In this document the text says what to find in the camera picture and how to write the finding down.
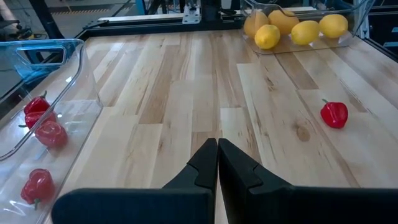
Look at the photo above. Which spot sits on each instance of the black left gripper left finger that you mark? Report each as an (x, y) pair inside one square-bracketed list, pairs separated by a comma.
[(186, 205)]

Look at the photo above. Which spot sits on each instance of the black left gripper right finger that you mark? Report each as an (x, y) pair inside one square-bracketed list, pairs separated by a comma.
[(264, 205)]

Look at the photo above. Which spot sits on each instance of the yellow plastic lemon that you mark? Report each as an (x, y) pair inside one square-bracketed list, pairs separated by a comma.
[(333, 26), (267, 37), (304, 32)]

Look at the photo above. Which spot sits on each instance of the orange-yellow plastic lemon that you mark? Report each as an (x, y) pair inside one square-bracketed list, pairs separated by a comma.
[(253, 22), (284, 19)]

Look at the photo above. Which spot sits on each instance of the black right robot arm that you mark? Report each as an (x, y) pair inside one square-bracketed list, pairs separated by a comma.
[(211, 9)]

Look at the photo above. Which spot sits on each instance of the clear plastic bin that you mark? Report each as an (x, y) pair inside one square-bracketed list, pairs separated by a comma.
[(298, 49), (77, 93)]

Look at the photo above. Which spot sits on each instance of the black stand leg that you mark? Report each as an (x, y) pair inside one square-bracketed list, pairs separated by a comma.
[(46, 18)]

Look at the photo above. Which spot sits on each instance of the grey metal cart frame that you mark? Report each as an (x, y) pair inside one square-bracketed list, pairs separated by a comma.
[(392, 30)]

